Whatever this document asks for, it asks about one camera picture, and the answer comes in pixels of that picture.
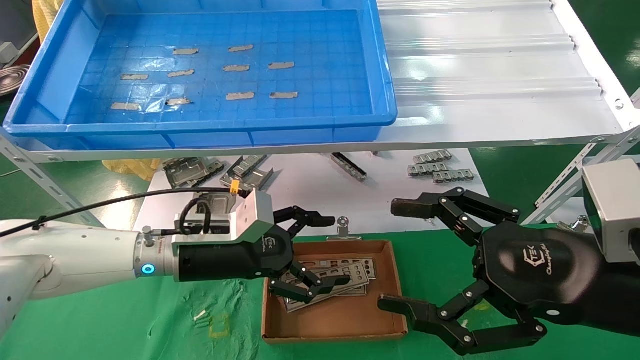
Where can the blue plastic tray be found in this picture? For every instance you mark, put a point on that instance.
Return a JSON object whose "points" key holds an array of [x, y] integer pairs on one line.
{"points": [[325, 30]]}

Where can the small white scrap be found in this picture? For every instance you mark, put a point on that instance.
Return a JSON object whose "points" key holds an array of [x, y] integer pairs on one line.
{"points": [[200, 315]]}

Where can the long dark metal bar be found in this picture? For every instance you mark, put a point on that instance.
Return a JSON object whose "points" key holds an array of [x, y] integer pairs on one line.
{"points": [[350, 169]]}

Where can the small grey connector shield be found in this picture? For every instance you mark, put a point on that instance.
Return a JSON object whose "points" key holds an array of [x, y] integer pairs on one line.
{"points": [[427, 169], [432, 157], [454, 176]]}

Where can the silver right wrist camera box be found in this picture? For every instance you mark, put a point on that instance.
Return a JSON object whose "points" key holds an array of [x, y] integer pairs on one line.
{"points": [[615, 210]]}

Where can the white metal shelf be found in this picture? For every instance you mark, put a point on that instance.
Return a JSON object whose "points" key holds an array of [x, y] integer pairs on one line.
{"points": [[475, 75]]}

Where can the grey stamped metal bracket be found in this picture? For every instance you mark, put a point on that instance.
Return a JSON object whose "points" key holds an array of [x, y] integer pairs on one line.
{"points": [[212, 170], [250, 164], [220, 202], [180, 175], [255, 182]]}

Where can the white flat board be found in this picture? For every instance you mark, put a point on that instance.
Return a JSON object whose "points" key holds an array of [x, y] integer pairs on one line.
{"points": [[360, 205]]}

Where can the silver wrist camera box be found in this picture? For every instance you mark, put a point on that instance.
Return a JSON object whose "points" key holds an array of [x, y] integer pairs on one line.
{"points": [[615, 210], [252, 215]]}

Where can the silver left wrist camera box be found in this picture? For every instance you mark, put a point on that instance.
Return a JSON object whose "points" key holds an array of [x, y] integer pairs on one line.
{"points": [[252, 215]]}

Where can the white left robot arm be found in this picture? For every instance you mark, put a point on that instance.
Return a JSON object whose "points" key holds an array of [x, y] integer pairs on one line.
{"points": [[75, 250]]}

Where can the yellow plastic bag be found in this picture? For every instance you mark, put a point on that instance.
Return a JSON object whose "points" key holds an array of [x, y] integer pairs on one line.
{"points": [[47, 17], [135, 167]]}

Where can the grey tape strip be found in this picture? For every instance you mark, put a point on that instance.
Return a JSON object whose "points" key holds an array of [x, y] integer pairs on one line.
{"points": [[178, 101], [181, 73], [185, 51], [125, 106]]}

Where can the grey metal coil disc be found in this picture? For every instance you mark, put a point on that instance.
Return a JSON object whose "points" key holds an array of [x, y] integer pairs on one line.
{"points": [[12, 80]]}

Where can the grey perforated steel brace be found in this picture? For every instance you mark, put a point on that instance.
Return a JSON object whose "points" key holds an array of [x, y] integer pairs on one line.
{"points": [[542, 207], [50, 189]]}

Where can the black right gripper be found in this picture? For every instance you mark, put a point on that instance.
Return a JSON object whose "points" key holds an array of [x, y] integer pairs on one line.
{"points": [[540, 270]]}

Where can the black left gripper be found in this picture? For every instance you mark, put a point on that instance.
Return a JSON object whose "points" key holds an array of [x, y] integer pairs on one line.
{"points": [[225, 262]]}

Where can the shallow cardboard box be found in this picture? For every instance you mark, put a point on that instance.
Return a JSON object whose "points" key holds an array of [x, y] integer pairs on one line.
{"points": [[340, 320]]}

